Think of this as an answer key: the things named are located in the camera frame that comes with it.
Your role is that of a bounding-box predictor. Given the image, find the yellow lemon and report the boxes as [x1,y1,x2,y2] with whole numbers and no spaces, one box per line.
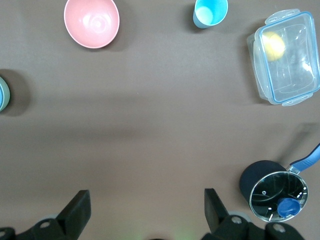
[262,31,287,62]

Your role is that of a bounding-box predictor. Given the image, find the pink bowl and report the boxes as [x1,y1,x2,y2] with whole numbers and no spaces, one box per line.
[63,0,121,49]

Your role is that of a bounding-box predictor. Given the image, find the clear plastic lidded container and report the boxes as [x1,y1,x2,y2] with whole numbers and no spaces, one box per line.
[246,8,320,107]

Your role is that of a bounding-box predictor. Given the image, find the black pot with blue handle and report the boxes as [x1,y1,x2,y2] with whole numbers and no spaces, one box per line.
[239,143,320,223]

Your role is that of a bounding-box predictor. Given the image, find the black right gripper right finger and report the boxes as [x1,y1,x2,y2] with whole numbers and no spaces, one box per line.
[203,187,266,240]

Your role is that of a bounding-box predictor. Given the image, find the light blue plastic cup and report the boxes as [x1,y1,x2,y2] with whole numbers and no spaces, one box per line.
[192,0,229,29]

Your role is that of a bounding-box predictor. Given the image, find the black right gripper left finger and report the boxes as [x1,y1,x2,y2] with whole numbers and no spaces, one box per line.
[14,189,92,240]

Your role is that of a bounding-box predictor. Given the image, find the light green bowl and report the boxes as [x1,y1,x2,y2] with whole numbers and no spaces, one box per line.
[0,76,12,113]

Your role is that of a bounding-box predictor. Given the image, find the brown table mat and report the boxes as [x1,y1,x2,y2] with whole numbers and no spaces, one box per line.
[0,0,320,240]

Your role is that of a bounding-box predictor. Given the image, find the glass lid with blue knob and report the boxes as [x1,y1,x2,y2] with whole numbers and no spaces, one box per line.
[249,171,309,223]

